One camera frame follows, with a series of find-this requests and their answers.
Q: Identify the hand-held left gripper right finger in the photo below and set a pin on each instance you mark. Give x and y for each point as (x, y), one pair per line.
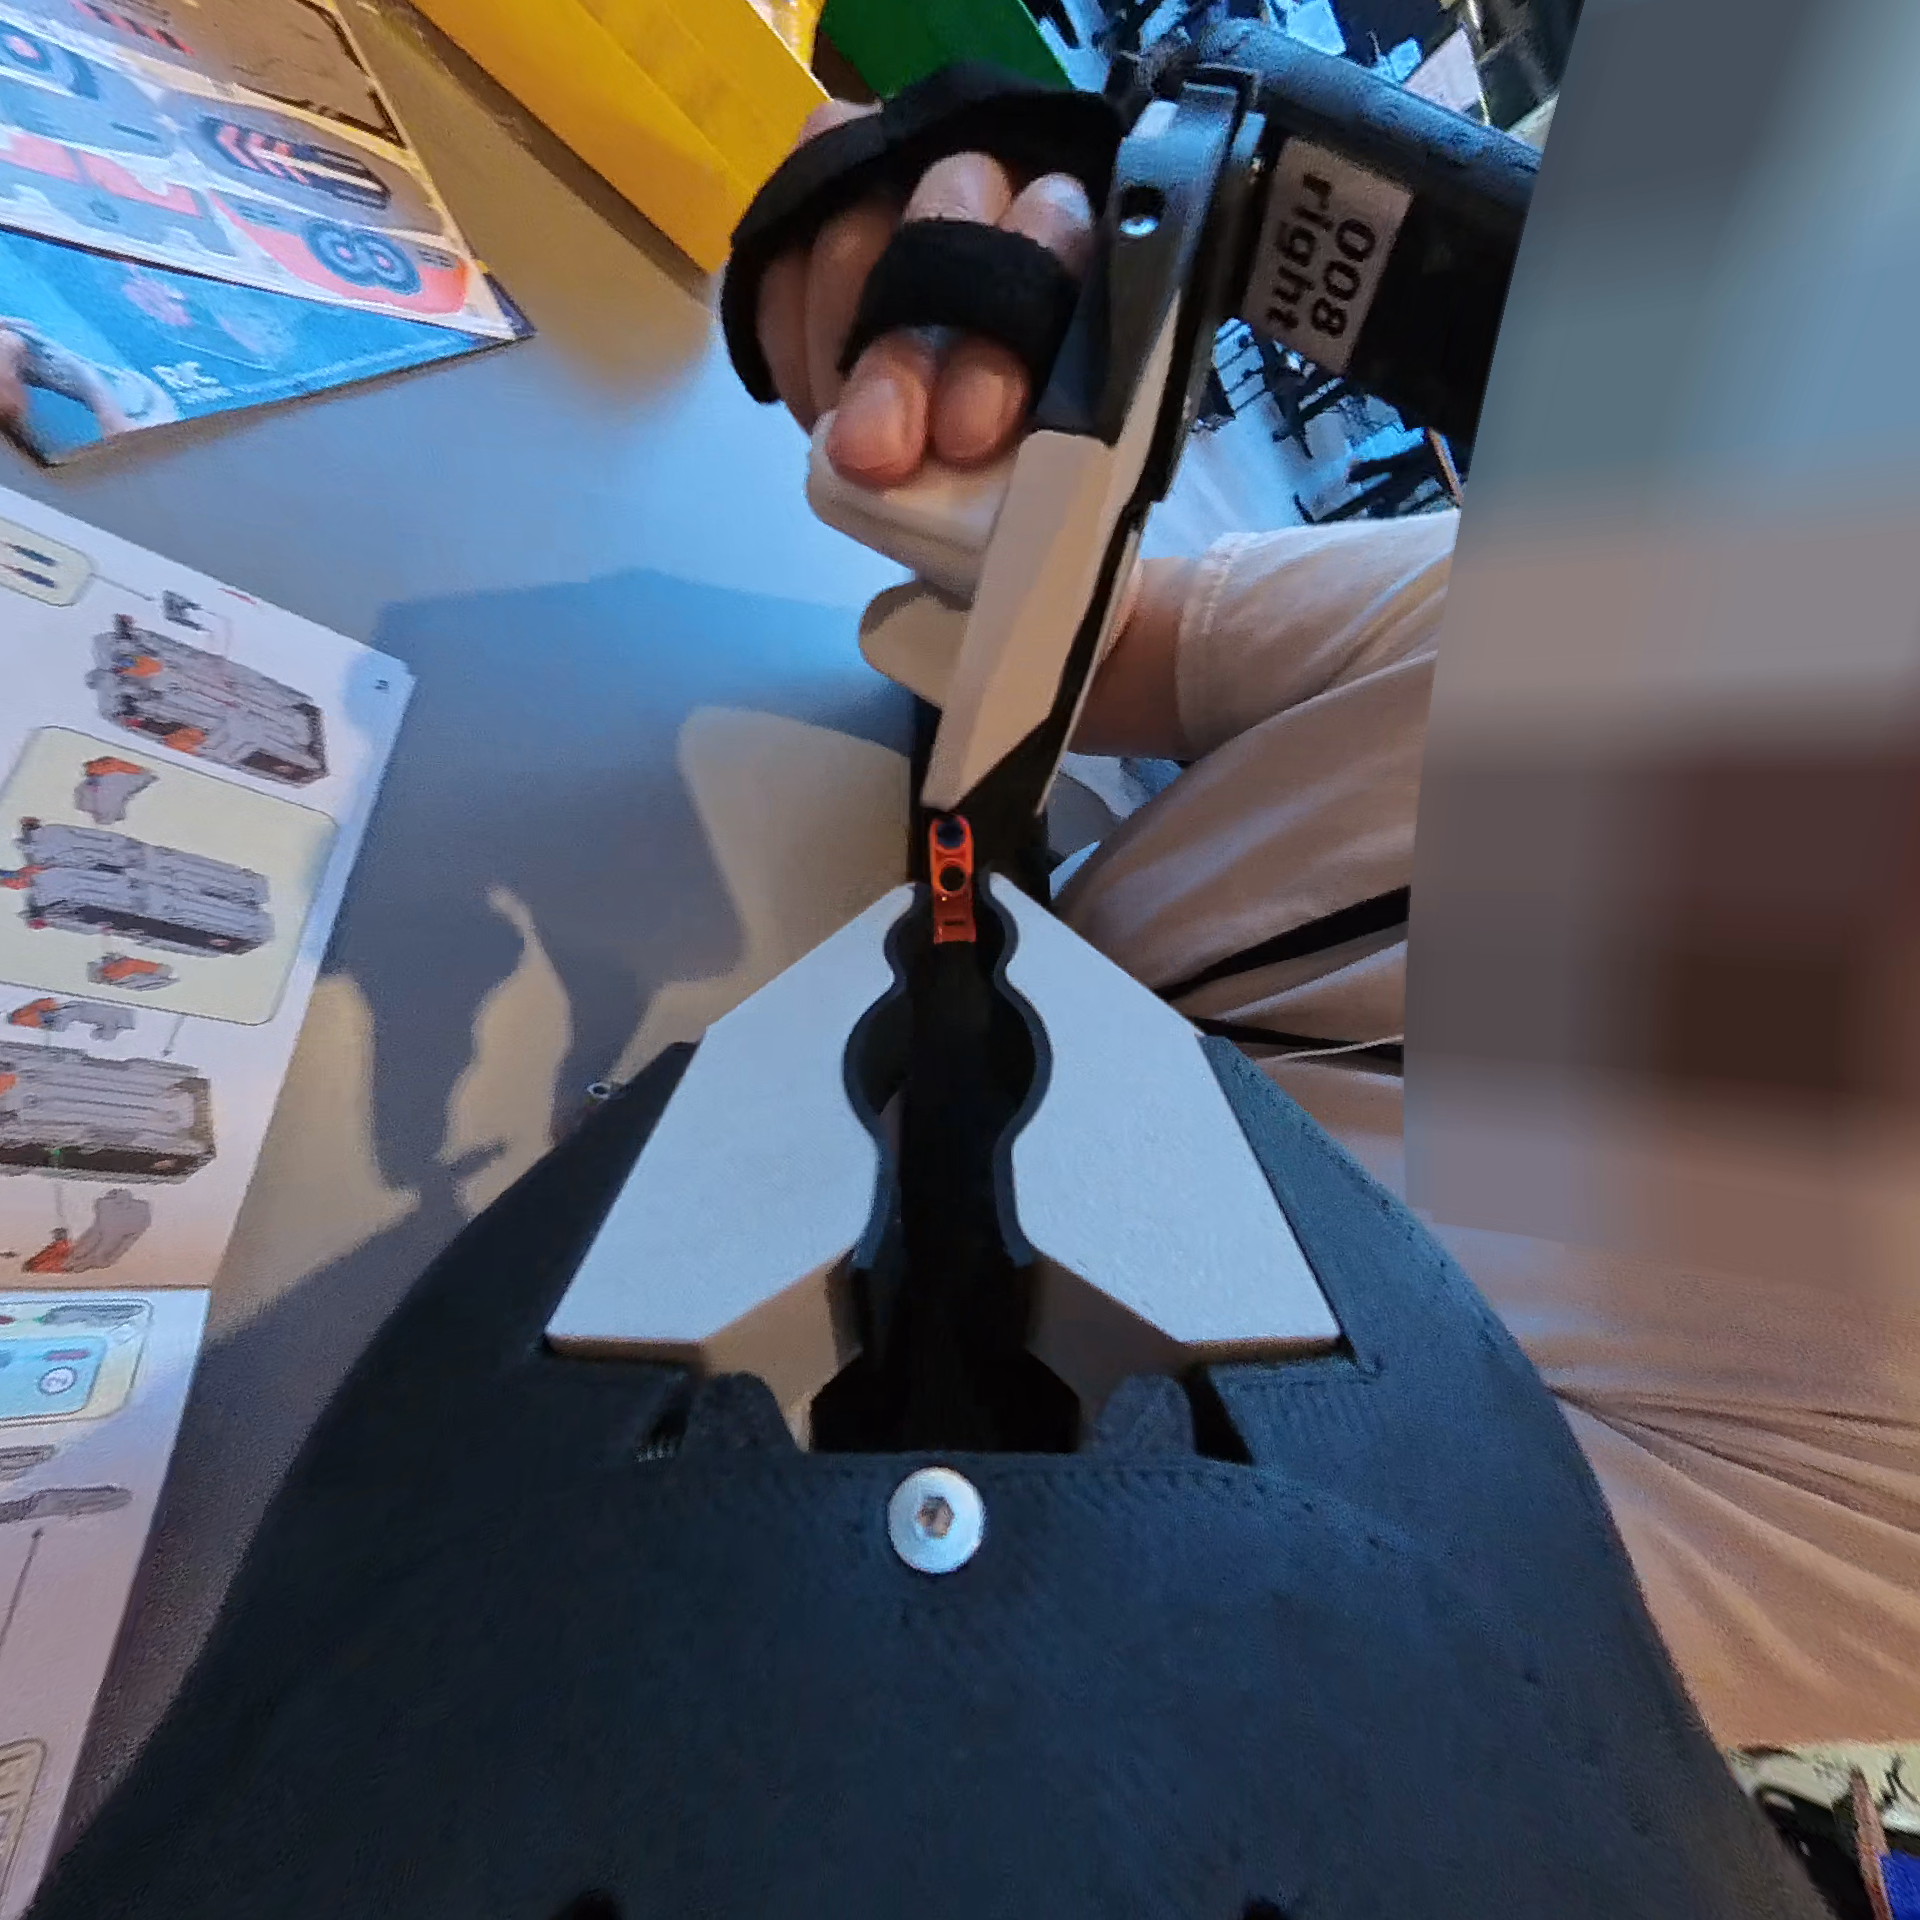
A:
(1170, 1200)

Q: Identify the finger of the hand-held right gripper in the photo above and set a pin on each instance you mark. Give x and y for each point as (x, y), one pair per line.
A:
(1036, 600)

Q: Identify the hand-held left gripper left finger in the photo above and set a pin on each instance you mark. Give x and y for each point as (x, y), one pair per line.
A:
(722, 1200)

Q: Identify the black perforated building piece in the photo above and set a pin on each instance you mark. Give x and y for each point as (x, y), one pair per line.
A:
(945, 1140)

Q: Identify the small orange connector piece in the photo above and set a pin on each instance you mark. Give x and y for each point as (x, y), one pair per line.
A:
(952, 915)

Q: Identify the person's right forearm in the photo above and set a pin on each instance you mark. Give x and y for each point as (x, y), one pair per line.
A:
(1146, 660)

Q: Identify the person's right hand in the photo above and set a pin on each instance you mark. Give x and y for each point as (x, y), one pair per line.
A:
(883, 403)

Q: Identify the person's pale shirt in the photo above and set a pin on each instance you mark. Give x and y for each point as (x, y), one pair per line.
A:
(1290, 780)

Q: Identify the green box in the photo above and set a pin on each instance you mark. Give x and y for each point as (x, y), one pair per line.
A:
(929, 39)

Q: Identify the white instruction manual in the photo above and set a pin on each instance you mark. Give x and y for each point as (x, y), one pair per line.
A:
(345, 703)

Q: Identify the yellow box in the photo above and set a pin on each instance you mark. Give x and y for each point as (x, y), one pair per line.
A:
(643, 89)

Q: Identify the blue booklet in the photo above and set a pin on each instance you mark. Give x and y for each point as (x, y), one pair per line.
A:
(225, 367)

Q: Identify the dark cluttered pile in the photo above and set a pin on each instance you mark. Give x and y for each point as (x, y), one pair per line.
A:
(1830, 1837)

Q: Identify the sticker sheet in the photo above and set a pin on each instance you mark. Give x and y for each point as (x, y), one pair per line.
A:
(225, 163)

